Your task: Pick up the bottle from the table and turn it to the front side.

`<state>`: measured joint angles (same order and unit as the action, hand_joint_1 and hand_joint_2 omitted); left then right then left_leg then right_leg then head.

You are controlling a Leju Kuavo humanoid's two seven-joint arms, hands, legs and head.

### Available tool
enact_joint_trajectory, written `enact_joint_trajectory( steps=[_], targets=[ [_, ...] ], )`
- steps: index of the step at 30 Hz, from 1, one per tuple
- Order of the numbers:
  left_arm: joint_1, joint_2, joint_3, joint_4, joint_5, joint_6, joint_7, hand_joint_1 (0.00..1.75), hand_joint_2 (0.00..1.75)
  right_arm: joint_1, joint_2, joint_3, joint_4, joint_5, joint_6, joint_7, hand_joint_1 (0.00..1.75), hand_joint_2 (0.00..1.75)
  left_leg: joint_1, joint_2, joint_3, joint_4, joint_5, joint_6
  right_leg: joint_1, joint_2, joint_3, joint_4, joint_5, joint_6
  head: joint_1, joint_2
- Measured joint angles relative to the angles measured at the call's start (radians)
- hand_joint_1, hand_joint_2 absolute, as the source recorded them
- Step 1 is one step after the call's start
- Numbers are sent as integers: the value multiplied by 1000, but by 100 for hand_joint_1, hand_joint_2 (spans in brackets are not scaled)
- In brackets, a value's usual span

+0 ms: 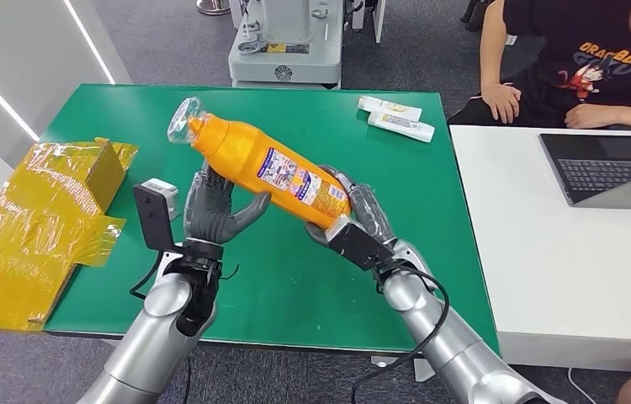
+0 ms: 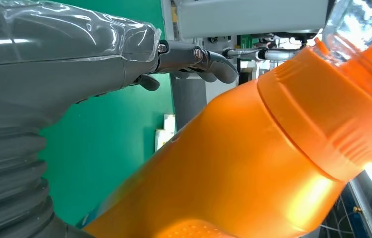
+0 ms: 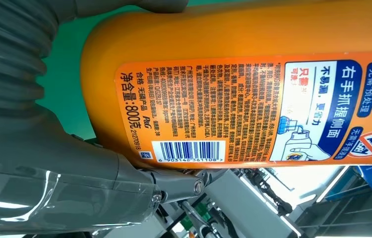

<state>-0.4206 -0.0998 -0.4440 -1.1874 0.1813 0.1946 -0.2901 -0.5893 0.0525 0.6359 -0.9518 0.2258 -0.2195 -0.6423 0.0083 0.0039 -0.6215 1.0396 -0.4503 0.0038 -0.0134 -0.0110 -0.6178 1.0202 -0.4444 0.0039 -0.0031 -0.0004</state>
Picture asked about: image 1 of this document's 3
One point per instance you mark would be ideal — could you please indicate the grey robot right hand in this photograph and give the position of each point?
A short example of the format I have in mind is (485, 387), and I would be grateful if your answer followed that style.
(371, 212)

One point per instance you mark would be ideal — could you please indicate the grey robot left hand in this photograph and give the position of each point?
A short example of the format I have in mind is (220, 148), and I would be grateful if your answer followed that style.
(209, 214)

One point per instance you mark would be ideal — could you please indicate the orange detergent bottle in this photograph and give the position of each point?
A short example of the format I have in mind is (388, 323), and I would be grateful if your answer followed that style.
(248, 156)

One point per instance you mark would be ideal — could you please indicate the person's right forearm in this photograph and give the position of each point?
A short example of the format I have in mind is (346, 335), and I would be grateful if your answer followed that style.
(491, 50)

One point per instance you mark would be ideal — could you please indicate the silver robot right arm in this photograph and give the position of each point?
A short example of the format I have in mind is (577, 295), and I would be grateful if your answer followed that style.
(455, 340)

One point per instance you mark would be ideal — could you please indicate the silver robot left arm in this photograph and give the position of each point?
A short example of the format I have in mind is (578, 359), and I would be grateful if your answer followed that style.
(148, 340)

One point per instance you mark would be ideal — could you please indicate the white tube grey label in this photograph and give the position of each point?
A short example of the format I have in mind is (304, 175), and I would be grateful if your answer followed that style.
(403, 127)

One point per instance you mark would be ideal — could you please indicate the white tube yellow print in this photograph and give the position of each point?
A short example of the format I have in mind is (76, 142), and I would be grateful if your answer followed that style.
(389, 107)

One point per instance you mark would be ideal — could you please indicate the white table leg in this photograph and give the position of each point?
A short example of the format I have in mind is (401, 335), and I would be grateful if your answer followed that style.
(422, 371)

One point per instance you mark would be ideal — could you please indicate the person's right hand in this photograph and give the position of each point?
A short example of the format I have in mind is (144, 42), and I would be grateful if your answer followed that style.
(501, 102)

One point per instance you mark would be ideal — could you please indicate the grey machine base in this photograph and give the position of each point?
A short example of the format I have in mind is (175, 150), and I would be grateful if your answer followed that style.
(287, 61)

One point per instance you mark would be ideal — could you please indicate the yellow taped cardboard box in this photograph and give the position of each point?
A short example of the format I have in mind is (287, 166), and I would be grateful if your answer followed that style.
(31, 240)

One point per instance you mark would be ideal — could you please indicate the white furniture panel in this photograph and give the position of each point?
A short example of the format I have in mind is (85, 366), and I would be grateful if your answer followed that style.
(510, 39)
(377, 19)

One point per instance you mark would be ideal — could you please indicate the chrome stand base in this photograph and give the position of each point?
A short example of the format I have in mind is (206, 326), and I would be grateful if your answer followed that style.
(213, 6)

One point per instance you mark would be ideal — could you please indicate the black chair legs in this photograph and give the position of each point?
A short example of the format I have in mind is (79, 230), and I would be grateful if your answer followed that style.
(470, 14)

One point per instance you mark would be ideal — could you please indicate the grey laptop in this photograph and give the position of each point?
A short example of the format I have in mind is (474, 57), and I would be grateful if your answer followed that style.
(600, 167)

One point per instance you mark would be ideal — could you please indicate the person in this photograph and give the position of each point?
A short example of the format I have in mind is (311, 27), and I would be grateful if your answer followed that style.
(588, 56)

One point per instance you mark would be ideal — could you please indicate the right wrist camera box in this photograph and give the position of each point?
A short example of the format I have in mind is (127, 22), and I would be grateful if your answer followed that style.
(357, 245)

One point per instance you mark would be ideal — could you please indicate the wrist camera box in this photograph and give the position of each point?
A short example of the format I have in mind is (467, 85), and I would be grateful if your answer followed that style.
(357, 245)
(151, 217)

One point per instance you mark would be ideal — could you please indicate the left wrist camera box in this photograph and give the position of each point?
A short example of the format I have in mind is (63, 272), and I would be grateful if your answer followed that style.
(151, 217)

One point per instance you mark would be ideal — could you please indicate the metal table foot bracket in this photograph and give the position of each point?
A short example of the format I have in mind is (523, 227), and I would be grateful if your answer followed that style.
(382, 362)

